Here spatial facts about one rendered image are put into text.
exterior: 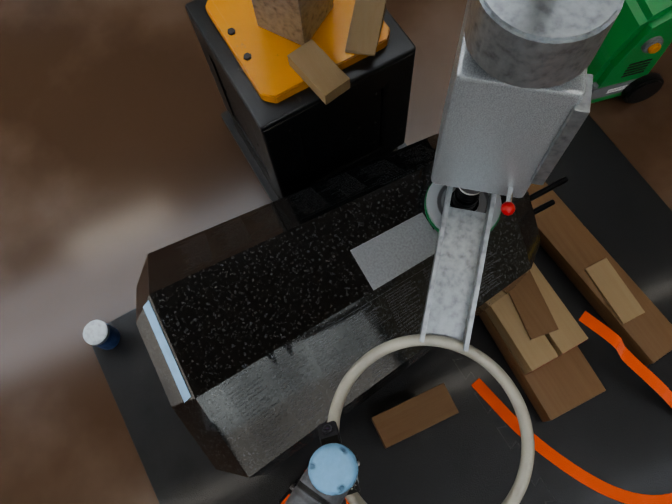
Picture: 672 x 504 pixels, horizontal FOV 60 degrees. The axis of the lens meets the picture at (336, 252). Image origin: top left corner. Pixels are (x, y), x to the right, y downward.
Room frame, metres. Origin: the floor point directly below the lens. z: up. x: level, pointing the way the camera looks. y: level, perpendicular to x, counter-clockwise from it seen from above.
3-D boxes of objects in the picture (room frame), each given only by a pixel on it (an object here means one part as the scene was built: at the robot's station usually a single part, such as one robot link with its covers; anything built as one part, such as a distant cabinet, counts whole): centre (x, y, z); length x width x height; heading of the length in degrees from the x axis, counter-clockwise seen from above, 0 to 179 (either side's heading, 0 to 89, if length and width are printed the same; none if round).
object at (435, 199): (0.64, -0.38, 0.82); 0.21 x 0.21 x 0.01
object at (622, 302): (0.47, -1.05, 0.12); 0.25 x 0.10 x 0.01; 19
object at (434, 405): (0.12, -0.20, 0.07); 0.30 x 0.12 x 0.12; 107
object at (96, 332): (0.61, 0.99, 0.08); 0.10 x 0.10 x 0.13
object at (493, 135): (0.71, -0.41, 1.30); 0.36 x 0.22 x 0.45; 160
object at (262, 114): (1.42, 0.02, 0.37); 0.66 x 0.66 x 0.74; 22
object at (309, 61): (1.17, -0.03, 0.81); 0.20 x 0.10 x 0.05; 30
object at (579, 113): (0.53, -0.46, 1.35); 0.08 x 0.03 x 0.28; 160
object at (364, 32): (1.33, -0.21, 0.80); 0.20 x 0.10 x 0.05; 160
